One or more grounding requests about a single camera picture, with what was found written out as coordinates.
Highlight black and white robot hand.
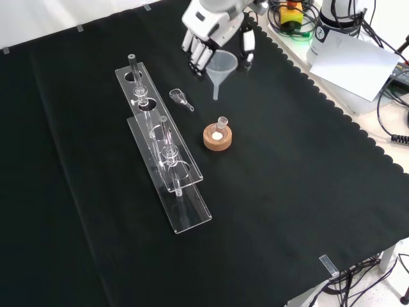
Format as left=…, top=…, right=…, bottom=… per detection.
left=181, top=0, right=257, bottom=78

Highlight clear plastic funnel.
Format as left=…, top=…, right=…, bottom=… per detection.
left=205, top=50, right=239, bottom=102

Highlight small glass weighing funnel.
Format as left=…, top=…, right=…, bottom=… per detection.
left=169, top=88, right=196, bottom=113

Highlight clear acrylic funnel stand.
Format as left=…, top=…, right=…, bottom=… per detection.
left=114, top=54, right=213, bottom=235

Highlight yellow stop button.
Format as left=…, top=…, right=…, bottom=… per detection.
left=279, top=0, right=304, bottom=29

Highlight small round-bottom glass flask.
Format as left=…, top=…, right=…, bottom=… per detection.
left=212, top=116, right=229, bottom=141

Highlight pale board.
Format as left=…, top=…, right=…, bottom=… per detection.
left=309, top=29, right=401, bottom=103

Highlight black power box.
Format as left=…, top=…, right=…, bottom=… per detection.
left=387, top=60, right=409, bottom=88

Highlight black bench cloth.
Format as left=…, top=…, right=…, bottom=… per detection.
left=0, top=0, right=409, bottom=307

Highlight clear cloth clamp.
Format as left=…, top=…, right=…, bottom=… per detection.
left=318, top=254, right=340, bottom=278

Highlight white table leg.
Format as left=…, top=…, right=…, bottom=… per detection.
left=379, top=245, right=398, bottom=274

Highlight cork ring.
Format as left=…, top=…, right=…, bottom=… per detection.
left=203, top=122, right=233, bottom=154

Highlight black cable with ribbed end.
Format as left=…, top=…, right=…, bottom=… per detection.
left=376, top=83, right=409, bottom=145

